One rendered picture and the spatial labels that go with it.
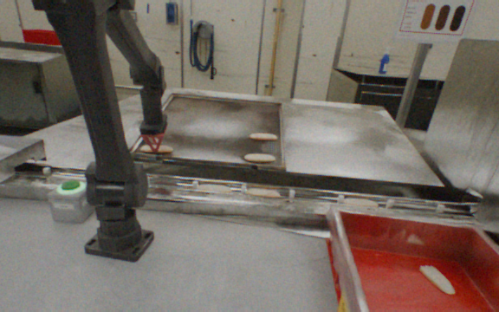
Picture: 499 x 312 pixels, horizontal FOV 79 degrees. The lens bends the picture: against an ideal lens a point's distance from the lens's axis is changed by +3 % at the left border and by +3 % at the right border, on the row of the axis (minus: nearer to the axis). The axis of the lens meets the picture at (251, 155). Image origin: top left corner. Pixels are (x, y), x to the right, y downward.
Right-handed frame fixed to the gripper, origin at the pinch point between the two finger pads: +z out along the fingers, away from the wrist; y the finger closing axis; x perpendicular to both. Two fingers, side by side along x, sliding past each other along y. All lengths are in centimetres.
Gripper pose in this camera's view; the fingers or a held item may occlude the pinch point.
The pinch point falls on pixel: (156, 146)
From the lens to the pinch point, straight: 101.5
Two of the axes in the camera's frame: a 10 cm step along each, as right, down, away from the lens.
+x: -10.0, -0.3, -0.9
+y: -0.6, -5.3, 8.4
